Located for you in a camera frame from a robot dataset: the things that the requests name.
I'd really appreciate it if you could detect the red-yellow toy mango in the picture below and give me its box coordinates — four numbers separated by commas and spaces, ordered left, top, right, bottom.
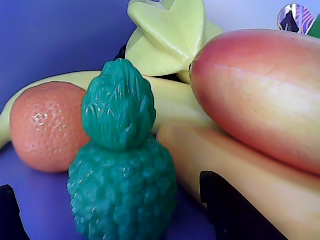
189, 29, 320, 176

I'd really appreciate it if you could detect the yellow toy banana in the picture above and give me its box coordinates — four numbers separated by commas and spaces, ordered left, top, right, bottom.
0, 70, 213, 152
157, 122, 320, 240

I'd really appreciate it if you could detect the yellow-green toy starfruit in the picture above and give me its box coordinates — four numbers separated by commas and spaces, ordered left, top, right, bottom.
124, 0, 225, 85

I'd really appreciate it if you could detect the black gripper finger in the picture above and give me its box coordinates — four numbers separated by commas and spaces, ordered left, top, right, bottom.
0, 184, 30, 240
199, 170, 288, 240

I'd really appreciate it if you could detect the green toy pineapple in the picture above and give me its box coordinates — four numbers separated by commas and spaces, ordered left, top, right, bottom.
66, 57, 178, 240

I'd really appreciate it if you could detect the orange toy tangerine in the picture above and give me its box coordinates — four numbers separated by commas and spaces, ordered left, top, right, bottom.
9, 81, 92, 173

